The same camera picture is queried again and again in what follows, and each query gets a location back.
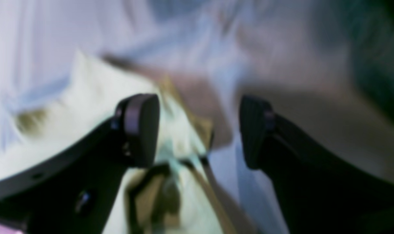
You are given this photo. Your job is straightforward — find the right-side right gripper black left finger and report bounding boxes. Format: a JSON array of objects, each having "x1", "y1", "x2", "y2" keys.
[{"x1": 0, "y1": 94, "x2": 160, "y2": 234}]

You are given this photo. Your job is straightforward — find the right-side right gripper right finger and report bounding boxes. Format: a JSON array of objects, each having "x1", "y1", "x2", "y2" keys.
[{"x1": 239, "y1": 95, "x2": 394, "y2": 234}]

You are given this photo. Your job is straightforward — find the light green T-shirt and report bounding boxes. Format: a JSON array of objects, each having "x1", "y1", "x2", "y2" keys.
[{"x1": 0, "y1": 50, "x2": 259, "y2": 234}]

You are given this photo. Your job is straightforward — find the sage green table cloth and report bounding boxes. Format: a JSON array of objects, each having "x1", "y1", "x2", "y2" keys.
[{"x1": 0, "y1": 0, "x2": 394, "y2": 234}]

